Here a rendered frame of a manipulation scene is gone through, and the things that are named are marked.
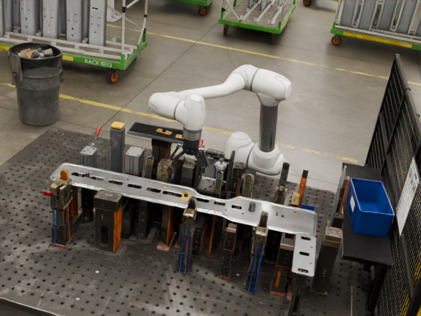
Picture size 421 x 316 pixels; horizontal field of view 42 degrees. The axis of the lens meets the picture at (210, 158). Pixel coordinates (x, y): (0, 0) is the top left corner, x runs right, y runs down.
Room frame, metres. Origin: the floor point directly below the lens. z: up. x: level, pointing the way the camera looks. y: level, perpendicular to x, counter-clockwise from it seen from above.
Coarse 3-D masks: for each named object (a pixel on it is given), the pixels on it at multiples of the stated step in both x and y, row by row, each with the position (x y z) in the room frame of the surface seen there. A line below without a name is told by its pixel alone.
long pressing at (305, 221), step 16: (96, 176) 2.45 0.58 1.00; (112, 176) 2.47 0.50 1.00; (128, 176) 2.49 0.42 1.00; (128, 192) 2.33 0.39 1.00; (144, 192) 2.35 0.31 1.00; (160, 192) 2.37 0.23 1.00; (176, 192) 2.39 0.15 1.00; (192, 192) 2.41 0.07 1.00; (208, 208) 2.28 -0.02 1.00; (224, 208) 2.30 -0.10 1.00; (256, 208) 2.33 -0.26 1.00; (272, 208) 2.35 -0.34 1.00; (288, 208) 2.37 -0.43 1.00; (256, 224) 2.20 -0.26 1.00; (272, 224) 2.21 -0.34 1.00; (288, 224) 2.22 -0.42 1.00; (304, 224) 2.24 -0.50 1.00
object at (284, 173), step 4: (284, 164) 2.43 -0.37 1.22; (288, 164) 2.45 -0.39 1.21; (284, 168) 2.42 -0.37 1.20; (288, 168) 2.42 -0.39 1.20; (284, 172) 2.45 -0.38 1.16; (280, 176) 2.44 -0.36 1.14; (284, 176) 2.45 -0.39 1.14; (280, 180) 2.44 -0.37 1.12; (284, 180) 2.44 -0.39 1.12; (280, 184) 2.44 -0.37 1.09; (284, 184) 2.43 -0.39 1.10; (284, 188) 2.42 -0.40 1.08
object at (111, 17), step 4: (108, 0) 8.80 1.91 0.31; (112, 0) 8.88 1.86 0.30; (108, 4) 8.80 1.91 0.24; (112, 4) 8.89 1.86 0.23; (108, 8) 8.81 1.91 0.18; (108, 12) 8.81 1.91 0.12; (112, 12) 8.87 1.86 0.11; (108, 16) 8.80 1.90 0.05; (112, 16) 8.87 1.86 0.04; (116, 16) 8.85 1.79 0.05; (120, 16) 9.01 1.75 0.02; (108, 20) 8.71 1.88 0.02; (112, 20) 8.73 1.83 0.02; (116, 20) 8.80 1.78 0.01
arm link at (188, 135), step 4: (184, 128) 2.34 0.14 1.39; (184, 132) 2.34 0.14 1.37; (188, 132) 2.32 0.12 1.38; (192, 132) 2.32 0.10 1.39; (196, 132) 2.32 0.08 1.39; (200, 132) 2.35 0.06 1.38; (184, 136) 2.34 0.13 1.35; (188, 136) 2.32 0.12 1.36; (192, 136) 2.32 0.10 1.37; (196, 136) 2.33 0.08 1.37; (200, 136) 2.35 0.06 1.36; (192, 140) 2.33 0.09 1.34
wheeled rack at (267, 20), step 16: (224, 0) 8.64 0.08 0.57; (240, 0) 10.08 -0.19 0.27; (272, 0) 10.22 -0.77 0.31; (224, 16) 8.82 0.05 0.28; (240, 16) 8.72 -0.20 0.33; (256, 16) 9.01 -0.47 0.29; (272, 16) 9.14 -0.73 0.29; (288, 16) 9.32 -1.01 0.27; (224, 32) 8.65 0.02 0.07; (272, 32) 8.46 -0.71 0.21
